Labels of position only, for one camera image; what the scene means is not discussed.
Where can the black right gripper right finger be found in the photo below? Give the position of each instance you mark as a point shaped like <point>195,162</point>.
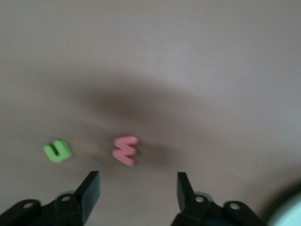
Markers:
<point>195,209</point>

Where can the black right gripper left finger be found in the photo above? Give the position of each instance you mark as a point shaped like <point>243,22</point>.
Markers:
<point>70,209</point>

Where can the green foam letter u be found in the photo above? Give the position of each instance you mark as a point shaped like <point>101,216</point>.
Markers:
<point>56,158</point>

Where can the pink foam letter w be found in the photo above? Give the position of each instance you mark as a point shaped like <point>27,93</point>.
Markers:
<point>124,150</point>

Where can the pale green plate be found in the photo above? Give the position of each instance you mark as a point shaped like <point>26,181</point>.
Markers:
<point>288,212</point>

